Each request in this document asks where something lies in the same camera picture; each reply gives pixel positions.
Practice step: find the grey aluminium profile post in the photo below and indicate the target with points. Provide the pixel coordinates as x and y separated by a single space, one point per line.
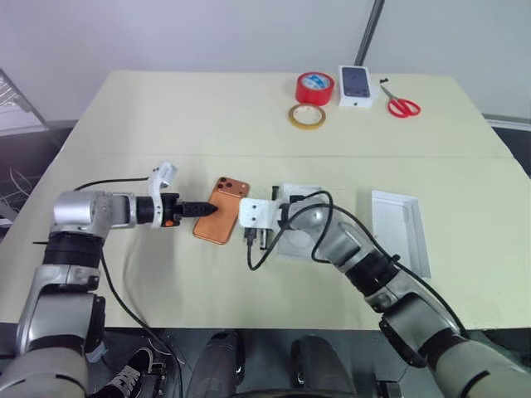
368 33

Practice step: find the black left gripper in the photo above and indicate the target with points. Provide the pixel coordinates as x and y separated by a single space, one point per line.
171 207

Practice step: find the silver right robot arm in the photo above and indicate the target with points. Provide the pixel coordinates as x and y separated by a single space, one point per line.
344 244

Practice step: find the white phone box lid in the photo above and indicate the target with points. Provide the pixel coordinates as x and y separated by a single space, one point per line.
400 230

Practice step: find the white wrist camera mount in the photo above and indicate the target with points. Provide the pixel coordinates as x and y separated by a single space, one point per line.
257 213
162 173

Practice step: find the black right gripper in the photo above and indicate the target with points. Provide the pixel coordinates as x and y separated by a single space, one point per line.
249 232

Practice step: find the white box with phone print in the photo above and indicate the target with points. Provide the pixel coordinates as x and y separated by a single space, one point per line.
357 85

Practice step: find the grey metal rack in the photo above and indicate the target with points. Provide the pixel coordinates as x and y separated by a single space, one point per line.
16 108

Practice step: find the white phone box base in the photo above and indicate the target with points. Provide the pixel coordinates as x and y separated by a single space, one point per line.
298 244

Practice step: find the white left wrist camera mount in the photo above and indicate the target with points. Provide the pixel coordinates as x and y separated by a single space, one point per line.
162 173

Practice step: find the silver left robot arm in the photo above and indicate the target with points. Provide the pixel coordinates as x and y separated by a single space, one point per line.
79 209

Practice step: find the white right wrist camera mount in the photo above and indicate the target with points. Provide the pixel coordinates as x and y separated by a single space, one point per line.
257 213

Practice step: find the orange smartphone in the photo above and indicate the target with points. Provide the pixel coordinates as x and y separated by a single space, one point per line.
217 215

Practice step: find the red tape roll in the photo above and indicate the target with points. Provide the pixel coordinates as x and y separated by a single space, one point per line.
314 93

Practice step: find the yellow transparent tape roll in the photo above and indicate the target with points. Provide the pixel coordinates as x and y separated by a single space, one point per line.
292 118

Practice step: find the dark rounded shape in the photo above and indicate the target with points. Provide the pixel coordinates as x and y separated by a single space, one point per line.
213 365
321 365

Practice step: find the small black screw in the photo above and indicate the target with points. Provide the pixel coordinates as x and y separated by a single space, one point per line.
384 79

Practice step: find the black and white sneaker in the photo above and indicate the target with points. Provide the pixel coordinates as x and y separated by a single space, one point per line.
124 377

